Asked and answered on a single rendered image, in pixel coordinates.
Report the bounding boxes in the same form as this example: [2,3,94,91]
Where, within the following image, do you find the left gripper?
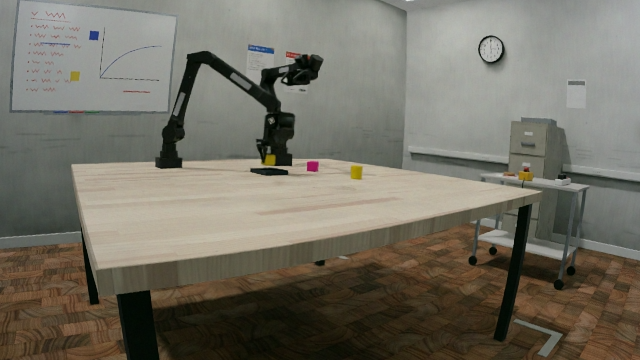
[280,70,312,86]

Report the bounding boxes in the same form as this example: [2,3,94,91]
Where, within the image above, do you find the yellow cylinder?
[351,165,363,180]

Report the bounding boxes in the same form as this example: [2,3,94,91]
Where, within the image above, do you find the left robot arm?
[259,54,324,157]

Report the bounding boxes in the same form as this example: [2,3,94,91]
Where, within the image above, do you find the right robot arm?
[155,51,295,162]

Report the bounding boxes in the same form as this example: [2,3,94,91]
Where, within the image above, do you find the magenta cube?
[307,161,319,172]

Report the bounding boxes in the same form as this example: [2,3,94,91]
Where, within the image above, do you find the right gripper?
[256,139,282,163]

